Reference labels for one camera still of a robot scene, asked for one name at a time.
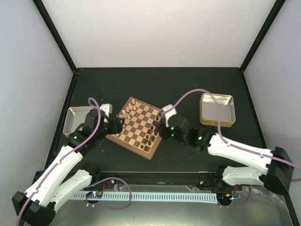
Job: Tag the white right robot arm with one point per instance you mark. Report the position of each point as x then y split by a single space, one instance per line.
271 169

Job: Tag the black corner frame post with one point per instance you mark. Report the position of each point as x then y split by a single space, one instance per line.
54 32
277 6

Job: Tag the wooden chess board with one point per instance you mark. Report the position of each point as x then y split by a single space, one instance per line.
137 126

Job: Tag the gold metal tin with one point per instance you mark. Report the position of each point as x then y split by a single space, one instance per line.
217 107

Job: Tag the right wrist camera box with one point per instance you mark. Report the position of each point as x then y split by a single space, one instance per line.
167 112

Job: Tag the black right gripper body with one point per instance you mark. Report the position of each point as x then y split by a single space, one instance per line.
164 134

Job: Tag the black right corner frame post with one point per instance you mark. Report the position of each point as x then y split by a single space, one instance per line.
277 6

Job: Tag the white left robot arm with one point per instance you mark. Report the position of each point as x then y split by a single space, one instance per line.
39 204

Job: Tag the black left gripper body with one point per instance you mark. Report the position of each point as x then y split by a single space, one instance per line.
115 129

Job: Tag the white slotted cable duct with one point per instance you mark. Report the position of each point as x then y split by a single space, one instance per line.
146 197

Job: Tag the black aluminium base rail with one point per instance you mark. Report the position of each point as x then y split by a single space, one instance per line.
182 182

